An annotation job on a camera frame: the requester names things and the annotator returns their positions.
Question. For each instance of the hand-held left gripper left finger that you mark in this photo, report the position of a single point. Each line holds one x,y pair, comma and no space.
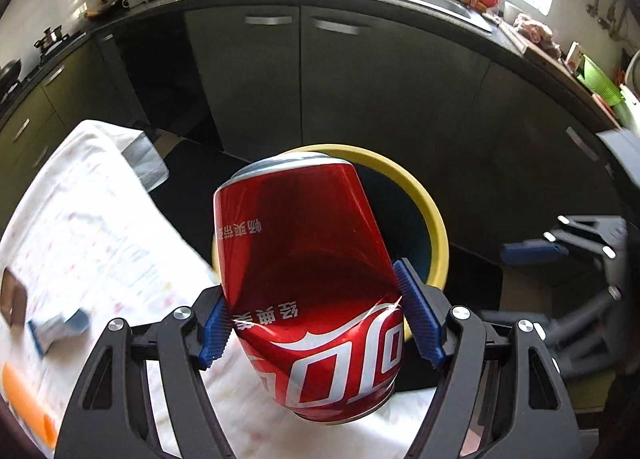
215,334

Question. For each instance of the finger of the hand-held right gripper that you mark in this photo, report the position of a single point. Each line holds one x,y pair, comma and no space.
530,253
590,339

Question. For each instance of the yellow rimmed waste bin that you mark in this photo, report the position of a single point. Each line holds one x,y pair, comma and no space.
390,174

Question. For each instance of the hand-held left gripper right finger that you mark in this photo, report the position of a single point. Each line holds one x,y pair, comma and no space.
420,319

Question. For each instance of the red soda can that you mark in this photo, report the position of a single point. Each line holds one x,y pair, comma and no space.
300,239

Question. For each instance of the green plastic basket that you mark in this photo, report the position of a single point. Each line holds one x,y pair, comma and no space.
602,81

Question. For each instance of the green base cabinet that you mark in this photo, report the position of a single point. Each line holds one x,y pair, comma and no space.
250,89

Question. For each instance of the orange packet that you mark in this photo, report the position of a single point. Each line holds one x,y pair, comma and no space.
25,404

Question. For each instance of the black wok with lid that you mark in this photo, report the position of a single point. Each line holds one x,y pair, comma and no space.
10,74

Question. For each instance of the white patterned tablecloth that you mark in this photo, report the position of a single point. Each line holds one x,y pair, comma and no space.
100,219

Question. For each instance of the blue and white wrapper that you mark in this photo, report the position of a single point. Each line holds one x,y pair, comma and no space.
60,331

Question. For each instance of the wooden cutting board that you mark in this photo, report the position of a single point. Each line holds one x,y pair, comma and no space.
530,41

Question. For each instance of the brown packet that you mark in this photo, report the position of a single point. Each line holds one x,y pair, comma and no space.
12,296

